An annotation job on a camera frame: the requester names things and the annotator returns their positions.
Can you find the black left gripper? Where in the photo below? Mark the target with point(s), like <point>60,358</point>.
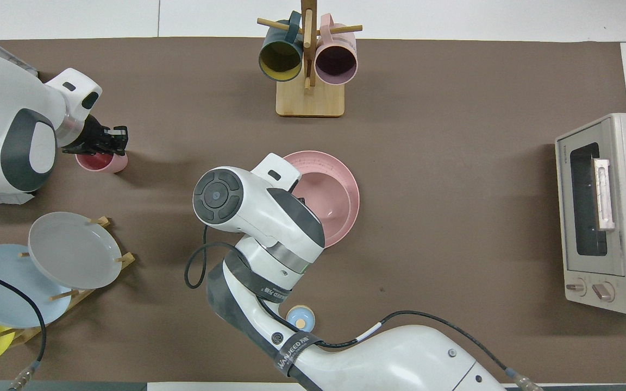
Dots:
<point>93,141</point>

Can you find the pink cup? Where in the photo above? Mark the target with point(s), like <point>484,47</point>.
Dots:
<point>101,163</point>

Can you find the pink bowl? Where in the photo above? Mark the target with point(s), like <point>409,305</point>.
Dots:
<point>329,206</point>

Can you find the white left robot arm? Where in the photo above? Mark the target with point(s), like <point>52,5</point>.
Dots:
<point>3,125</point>

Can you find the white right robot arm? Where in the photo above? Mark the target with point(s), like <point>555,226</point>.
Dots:
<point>269,217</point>

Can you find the grey plate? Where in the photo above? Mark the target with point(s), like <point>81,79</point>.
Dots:
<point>74,250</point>

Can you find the wooden plate rack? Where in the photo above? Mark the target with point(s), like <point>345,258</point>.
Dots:
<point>76,296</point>

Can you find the dark teal mug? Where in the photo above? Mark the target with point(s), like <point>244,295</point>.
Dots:
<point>280,60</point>

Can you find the light blue plate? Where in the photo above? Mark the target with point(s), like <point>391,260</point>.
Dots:
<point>3,282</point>

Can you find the wooden mug tree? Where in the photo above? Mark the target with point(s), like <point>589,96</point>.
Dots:
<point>310,100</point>

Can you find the pink mug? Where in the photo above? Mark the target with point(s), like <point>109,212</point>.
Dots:
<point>336,62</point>

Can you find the pink plate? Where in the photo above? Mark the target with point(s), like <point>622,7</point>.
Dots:
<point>352,179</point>

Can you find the blue lid with wooden knob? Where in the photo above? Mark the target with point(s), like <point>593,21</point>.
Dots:
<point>298,320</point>

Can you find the brown table mat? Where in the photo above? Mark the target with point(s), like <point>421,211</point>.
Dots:
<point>454,163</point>

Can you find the white toaster oven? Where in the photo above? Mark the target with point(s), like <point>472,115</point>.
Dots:
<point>617,217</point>

